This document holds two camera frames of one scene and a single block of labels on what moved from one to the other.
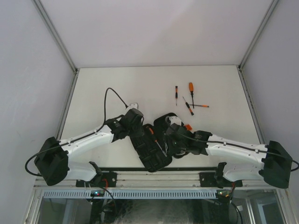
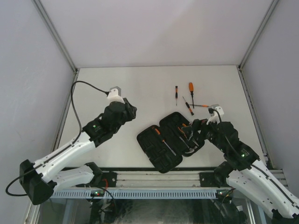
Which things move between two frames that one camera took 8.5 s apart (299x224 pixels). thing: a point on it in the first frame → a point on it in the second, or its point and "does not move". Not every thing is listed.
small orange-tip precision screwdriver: [202, 105] does not move
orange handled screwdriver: [191, 88] does not move
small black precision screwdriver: [176, 94] does not move
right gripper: [170, 147] → [198, 124]
